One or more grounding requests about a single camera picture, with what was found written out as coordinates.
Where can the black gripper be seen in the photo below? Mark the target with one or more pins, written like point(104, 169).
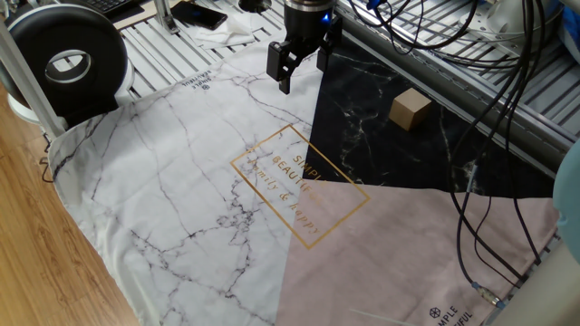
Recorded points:
point(308, 27)

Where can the small wooden block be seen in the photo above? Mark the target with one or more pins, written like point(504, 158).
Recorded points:
point(408, 111)

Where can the white tissue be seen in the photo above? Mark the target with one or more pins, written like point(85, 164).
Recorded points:
point(226, 35)

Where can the black smartphone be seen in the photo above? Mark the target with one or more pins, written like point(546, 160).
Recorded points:
point(199, 15)

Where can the marble print cloth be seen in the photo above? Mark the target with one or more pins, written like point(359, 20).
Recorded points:
point(181, 204)

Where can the white plastic object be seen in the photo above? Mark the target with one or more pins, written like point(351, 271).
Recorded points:
point(503, 18)

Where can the black keyboard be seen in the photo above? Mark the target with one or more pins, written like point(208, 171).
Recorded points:
point(106, 4)

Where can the small aluminium bracket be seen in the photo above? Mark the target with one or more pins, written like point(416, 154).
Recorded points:
point(165, 18)

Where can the aluminium frame post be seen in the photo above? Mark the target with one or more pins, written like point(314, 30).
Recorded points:
point(27, 81)

